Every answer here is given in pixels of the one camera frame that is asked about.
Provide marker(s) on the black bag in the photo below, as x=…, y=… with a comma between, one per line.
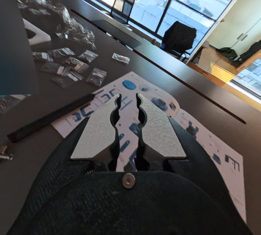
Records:
x=251, y=52

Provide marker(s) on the low wooden cabinet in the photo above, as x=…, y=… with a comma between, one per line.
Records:
x=220, y=71

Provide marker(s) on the crumpled clear plastic wrap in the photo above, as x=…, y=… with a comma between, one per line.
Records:
x=69, y=22

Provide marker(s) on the grey office desk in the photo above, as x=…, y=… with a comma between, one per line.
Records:
x=114, y=22

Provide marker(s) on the black mesh office chair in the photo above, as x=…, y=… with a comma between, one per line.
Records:
x=123, y=0

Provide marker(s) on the white foam pad with hole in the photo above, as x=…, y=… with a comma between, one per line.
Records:
x=40, y=38

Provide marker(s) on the black screwdriver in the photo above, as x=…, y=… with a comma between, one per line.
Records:
x=51, y=116

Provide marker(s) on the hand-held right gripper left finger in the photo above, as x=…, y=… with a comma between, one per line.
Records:
x=95, y=133

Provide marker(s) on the pile of small screw bags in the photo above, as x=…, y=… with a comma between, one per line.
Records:
x=96, y=76

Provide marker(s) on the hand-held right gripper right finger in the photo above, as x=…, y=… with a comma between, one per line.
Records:
x=161, y=135

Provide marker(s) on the printed instruction booklet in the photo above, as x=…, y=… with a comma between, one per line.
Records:
x=183, y=116

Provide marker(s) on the metal cross wrench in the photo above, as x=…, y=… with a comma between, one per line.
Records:
x=5, y=153

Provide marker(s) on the office chair with black jacket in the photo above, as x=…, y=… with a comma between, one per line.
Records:
x=179, y=35

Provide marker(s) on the tall white cabinet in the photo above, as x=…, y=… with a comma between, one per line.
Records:
x=234, y=18

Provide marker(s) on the green backpack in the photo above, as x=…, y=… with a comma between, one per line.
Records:
x=227, y=53

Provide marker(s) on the dark grey desk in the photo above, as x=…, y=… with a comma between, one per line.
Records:
x=193, y=104

